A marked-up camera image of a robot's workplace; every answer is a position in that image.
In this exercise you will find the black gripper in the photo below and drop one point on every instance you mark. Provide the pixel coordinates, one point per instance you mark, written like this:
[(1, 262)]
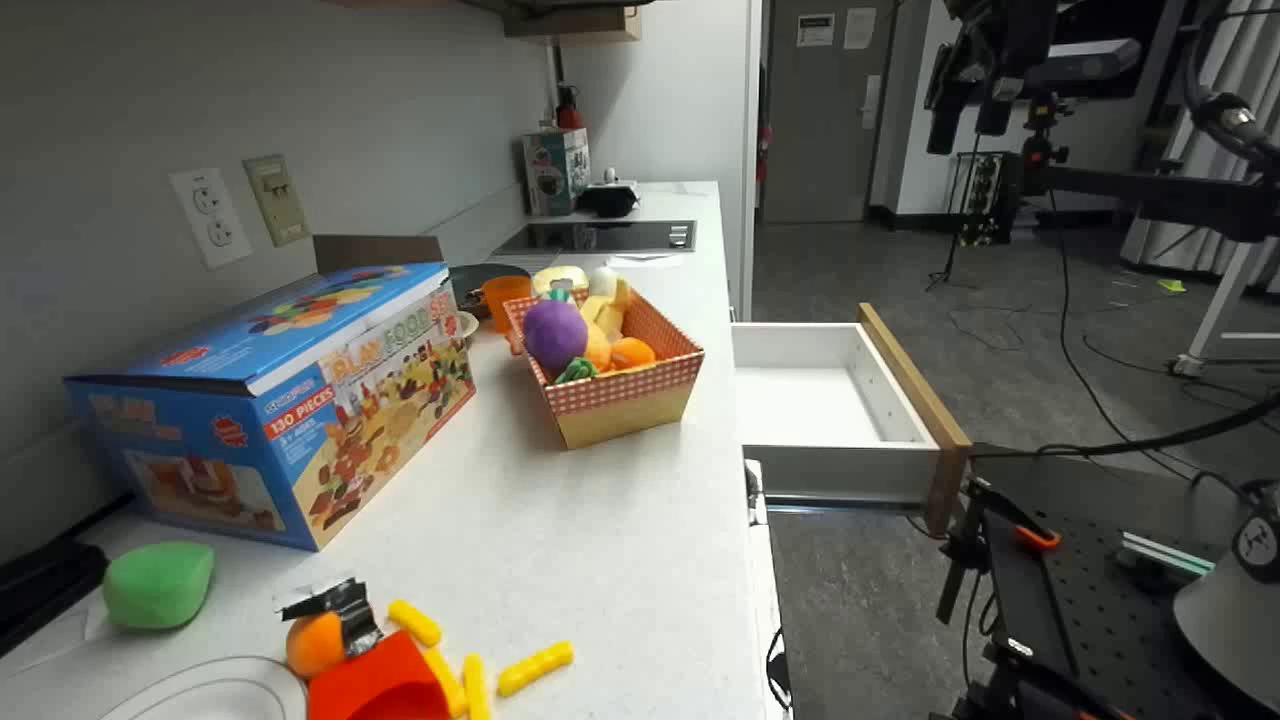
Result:
[(1001, 34)]

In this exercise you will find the white drawer with wooden front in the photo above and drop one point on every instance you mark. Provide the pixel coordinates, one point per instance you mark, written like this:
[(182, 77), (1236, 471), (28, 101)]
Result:
[(815, 400)]

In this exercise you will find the purple round plushie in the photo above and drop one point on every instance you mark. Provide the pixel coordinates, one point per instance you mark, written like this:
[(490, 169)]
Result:
[(555, 333)]

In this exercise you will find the black power strip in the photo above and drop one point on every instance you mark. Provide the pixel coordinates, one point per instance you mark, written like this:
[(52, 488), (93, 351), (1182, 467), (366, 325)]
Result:
[(983, 202)]

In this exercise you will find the white paper sign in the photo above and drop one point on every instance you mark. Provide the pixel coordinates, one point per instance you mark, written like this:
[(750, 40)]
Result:
[(815, 28), (863, 28)]

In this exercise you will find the white stand leg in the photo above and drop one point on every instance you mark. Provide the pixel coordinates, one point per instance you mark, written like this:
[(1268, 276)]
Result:
[(1232, 304)]

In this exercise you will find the small black object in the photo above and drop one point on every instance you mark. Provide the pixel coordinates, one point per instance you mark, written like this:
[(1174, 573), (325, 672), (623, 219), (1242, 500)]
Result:
[(607, 202)]

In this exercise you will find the black cooktop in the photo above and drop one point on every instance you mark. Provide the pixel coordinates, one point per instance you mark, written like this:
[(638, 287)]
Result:
[(600, 238)]

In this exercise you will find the red bottle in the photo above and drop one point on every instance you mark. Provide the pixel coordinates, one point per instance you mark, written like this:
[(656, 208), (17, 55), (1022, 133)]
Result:
[(569, 108)]

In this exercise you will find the orange plush fruit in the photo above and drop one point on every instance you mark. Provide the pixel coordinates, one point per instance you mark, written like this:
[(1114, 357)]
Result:
[(631, 352)]

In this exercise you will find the yellow plush banana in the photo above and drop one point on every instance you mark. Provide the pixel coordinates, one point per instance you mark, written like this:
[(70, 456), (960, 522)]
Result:
[(600, 317)]

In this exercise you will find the white and yellow toy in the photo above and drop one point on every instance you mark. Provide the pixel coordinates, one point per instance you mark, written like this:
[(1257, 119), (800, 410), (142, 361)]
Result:
[(560, 276)]

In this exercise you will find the orange checkered cardboard basket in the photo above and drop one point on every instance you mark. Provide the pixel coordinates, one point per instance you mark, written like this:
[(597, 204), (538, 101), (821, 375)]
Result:
[(624, 406)]

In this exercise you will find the green toy vegetable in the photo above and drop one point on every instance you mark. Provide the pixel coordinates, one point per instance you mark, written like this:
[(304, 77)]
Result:
[(578, 369)]

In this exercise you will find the teal marker pen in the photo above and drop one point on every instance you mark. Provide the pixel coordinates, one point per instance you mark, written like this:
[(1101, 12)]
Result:
[(1164, 553)]

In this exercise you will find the orange bowl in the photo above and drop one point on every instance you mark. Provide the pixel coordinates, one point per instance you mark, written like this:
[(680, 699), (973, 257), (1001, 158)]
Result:
[(500, 296)]

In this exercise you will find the round dial gauge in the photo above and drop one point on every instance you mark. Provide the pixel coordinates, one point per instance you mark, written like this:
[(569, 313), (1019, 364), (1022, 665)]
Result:
[(1257, 542)]

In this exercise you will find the black perforated table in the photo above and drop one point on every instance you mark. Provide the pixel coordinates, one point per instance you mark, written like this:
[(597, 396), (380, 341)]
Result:
[(1092, 613)]

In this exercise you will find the dark pan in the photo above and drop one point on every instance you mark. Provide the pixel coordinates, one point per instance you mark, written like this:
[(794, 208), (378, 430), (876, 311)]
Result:
[(467, 276)]

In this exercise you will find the grey round base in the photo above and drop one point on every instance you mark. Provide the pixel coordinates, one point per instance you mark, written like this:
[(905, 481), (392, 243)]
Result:
[(1232, 634)]

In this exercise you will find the yellow toy fry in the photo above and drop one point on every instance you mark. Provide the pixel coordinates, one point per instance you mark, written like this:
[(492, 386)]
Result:
[(412, 623), (532, 665), (479, 685)]

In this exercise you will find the blue toy food box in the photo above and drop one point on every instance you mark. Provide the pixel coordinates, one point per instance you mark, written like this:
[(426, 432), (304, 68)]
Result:
[(264, 400)]

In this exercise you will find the white power outlet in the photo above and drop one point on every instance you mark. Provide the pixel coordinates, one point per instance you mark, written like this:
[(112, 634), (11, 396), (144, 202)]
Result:
[(209, 213)]

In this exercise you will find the black toy piece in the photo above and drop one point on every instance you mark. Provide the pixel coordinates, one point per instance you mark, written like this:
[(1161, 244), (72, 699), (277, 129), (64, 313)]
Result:
[(354, 607)]

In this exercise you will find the red toy fries carton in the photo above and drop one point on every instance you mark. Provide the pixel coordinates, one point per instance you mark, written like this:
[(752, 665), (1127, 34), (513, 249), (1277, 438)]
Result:
[(380, 685)]

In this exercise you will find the orange toy ball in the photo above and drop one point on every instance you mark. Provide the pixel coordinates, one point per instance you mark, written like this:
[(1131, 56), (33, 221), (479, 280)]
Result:
[(313, 644)]

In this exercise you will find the green plush toy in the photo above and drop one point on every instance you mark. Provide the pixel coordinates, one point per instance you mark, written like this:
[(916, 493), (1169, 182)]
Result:
[(161, 584)]

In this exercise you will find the white plate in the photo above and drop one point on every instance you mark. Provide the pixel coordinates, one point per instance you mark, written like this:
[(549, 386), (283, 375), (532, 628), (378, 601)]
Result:
[(215, 690)]

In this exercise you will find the black flat object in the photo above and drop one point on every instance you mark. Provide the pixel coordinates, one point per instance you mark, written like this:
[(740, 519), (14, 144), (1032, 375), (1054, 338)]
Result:
[(46, 594)]

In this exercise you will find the grey camera on tripod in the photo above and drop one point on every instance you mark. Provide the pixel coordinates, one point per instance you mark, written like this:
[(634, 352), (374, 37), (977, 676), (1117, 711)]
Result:
[(1084, 65)]

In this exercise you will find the beige wall switch plate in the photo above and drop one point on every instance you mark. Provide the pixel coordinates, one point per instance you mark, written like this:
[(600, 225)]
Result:
[(277, 202)]

